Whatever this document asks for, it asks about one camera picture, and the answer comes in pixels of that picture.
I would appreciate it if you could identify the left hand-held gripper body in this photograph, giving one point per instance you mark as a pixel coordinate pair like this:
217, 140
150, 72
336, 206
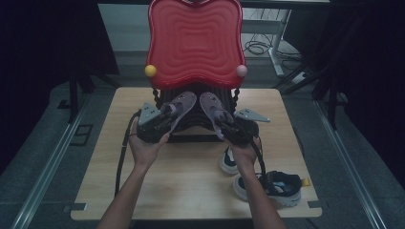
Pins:
153, 127

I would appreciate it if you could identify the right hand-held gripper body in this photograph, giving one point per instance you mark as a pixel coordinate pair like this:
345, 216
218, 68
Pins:
242, 132

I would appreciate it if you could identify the purple sandal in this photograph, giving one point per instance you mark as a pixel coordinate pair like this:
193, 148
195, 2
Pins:
186, 101
210, 101

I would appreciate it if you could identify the navy and white sneaker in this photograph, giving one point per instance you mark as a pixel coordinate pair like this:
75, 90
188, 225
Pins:
283, 189
227, 163

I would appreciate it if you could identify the red and black shoe rack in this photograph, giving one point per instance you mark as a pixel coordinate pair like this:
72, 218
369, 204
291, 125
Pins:
196, 41

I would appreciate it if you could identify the person's right hand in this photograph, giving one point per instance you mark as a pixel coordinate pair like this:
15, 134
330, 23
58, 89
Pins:
246, 157

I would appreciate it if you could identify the person's left hand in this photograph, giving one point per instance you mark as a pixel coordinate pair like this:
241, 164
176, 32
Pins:
144, 154

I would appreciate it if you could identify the white power strip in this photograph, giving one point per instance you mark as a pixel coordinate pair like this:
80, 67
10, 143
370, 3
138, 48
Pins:
301, 77

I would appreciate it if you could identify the black metal stand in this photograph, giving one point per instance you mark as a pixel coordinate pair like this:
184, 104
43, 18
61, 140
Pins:
73, 95

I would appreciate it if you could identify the black tripod stand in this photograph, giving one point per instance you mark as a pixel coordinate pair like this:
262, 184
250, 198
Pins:
332, 108

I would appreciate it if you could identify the dark curtain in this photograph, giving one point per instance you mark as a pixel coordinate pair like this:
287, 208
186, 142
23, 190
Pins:
375, 63
31, 47

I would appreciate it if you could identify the metal floor rail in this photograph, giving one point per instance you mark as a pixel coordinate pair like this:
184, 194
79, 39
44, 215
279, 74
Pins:
47, 171
350, 165

